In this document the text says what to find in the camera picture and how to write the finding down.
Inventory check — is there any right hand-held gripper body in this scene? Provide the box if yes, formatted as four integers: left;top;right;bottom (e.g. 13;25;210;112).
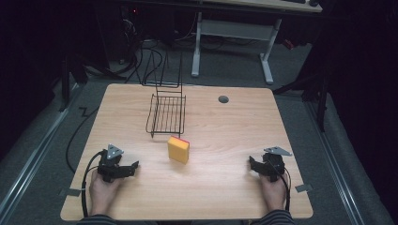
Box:
262;145;294;183

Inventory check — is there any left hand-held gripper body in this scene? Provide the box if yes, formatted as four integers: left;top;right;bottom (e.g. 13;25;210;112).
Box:
97;143;127;184

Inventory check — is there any person's left hand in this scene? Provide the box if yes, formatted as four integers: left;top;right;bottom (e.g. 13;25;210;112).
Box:
88;170;124;218

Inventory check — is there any person's right hand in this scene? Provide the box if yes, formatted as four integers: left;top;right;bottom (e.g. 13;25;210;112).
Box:
258;172;288;213

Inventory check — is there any grey tape strip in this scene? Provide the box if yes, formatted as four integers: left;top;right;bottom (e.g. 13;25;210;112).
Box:
60;187;82;198
294;183;314;193

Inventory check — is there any yellow sponge with red side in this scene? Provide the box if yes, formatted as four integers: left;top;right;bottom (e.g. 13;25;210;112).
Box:
166;135;191;166

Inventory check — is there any black metal stand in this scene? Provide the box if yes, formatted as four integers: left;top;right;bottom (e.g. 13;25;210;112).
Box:
271;69;330;133
57;54;90;113

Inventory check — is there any white-framed desk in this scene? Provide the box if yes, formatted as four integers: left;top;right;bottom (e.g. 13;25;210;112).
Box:
191;0;324;85

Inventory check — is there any black computer tower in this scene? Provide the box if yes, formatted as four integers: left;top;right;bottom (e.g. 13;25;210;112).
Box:
93;3;142;65

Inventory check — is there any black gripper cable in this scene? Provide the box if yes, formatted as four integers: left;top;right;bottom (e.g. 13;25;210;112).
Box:
271;160;292;213
80;150;105;218

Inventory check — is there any black floor cable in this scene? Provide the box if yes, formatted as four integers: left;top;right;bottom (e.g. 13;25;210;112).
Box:
65;106;100;174

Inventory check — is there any black wire rack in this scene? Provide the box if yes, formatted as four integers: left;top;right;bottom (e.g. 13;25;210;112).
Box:
141;49;188;140

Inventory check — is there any metal floor rail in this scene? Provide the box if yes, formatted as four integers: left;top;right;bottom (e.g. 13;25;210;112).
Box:
0;82;83;219
304;101;367;225

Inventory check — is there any bundle of black floor cables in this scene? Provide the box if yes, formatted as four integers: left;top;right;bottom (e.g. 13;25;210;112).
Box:
84;18;176;85

